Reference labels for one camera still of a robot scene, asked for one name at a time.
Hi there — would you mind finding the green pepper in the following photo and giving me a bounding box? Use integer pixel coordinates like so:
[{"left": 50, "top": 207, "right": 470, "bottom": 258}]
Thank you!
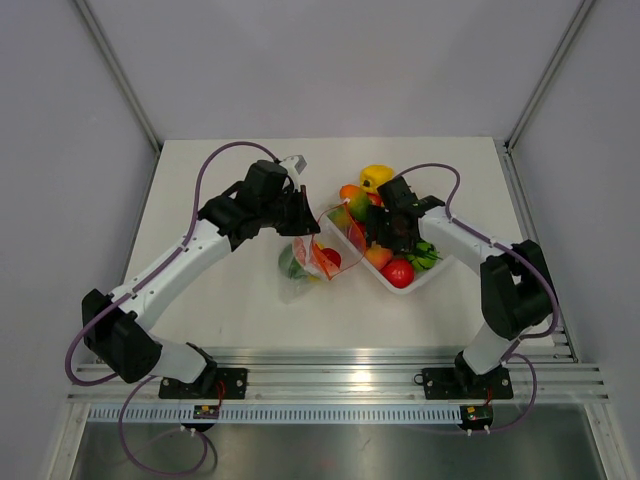
[{"left": 278, "top": 244, "right": 308, "bottom": 280}]

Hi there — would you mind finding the right frame post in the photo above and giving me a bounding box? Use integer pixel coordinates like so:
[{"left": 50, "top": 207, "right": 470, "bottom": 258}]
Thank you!
[{"left": 504, "top": 0, "right": 598, "bottom": 154}]

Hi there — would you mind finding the red apple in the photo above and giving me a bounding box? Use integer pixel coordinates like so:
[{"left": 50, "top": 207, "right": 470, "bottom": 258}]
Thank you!
[{"left": 349, "top": 221, "right": 367, "bottom": 251}]

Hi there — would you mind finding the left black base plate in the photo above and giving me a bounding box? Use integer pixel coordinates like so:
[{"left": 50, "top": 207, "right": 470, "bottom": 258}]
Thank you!
[{"left": 158, "top": 367, "right": 249, "bottom": 400}]

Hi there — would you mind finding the aluminium rail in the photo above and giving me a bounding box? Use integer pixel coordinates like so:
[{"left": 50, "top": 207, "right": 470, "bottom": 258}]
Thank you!
[{"left": 67, "top": 347, "right": 610, "bottom": 404}]

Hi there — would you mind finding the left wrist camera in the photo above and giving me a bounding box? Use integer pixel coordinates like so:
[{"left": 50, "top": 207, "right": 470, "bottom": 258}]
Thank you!
[{"left": 279, "top": 154, "right": 307, "bottom": 177}]

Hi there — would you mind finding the left frame post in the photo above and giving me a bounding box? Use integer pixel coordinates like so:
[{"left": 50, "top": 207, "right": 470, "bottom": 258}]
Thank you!
[{"left": 71, "top": 0, "right": 163, "bottom": 157}]

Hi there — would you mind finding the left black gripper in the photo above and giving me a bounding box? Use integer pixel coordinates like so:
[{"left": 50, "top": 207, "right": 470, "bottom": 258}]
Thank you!
[{"left": 259, "top": 185, "right": 320, "bottom": 237}]

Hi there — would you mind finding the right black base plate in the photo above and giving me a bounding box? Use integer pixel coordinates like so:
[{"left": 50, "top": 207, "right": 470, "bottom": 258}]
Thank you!
[{"left": 413, "top": 367, "right": 514, "bottom": 400}]

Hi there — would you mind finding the white slotted cable duct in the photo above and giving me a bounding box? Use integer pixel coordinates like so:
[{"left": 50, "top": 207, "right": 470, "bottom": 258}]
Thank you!
[{"left": 88, "top": 403, "right": 462, "bottom": 425}]

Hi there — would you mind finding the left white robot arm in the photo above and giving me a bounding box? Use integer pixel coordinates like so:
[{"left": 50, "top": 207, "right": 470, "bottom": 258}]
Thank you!
[{"left": 82, "top": 155, "right": 320, "bottom": 398}]

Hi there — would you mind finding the white plastic basket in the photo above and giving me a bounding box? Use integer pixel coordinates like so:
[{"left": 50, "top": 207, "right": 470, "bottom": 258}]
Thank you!
[{"left": 324, "top": 167, "right": 454, "bottom": 296}]

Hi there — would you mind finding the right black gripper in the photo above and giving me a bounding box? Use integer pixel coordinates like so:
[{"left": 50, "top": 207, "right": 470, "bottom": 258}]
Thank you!
[{"left": 363, "top": 204, "right": 417, "bottom": 255}]

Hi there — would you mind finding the red tomato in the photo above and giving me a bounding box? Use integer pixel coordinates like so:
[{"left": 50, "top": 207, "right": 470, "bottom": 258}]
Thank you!
[{"left": 380, "top": 258, "right": 415, "bottom": 289}]

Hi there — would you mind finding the peach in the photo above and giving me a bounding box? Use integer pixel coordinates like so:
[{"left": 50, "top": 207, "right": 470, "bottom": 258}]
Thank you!
[{"left": 364, "top": 244, "right": 394, "bottom": 271}]

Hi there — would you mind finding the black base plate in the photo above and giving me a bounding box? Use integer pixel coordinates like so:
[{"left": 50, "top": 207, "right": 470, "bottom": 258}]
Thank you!
[
  {"left": 158, "top": 367, "right": 249, "bottom": 400},
  {"left": 413, "top": 367, "right": 514, "bottom": 400}
]

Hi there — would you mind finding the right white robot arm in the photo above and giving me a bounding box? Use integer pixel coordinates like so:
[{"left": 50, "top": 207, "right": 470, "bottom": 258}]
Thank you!
[{"left": 366, "top": 176, "right": 558, "bottom": 399}]

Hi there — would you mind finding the clear zip bag orange zipper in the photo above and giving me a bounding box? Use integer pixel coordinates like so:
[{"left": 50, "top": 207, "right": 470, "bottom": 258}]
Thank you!
[{"left": 278, "top": 201, "right": 366, "bottom": 304}]

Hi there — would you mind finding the frame post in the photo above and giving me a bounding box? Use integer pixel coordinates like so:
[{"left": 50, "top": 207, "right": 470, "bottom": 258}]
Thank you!
[
  {"left": 71, "top": 0, "right": 163, "bottom": 157},
  {"left": 504, "top": 0, "right": 598, "bottom": 154}
]

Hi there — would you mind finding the red strawberry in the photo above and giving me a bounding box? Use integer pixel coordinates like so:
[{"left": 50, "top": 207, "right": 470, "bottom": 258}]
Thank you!
[{"left": 321, "top": 248, "right": 342, "bottom": 268}]

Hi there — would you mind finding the orange green mango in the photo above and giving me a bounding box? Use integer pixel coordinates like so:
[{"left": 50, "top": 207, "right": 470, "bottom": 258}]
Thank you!
[{"left": 339, "top": 184, "right": 371, "bottom": 222}]

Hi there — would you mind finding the watermelon slice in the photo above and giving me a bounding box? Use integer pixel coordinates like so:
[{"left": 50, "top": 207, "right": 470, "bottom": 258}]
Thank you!
[{"left": 292, "top": 235, "right": 321, "bottom": 276}]

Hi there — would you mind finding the yellow bell pepper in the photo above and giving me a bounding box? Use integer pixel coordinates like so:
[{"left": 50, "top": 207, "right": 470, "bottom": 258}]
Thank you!
[{"left": 359, "top": 164, "right": 395, "bottom": 194}]

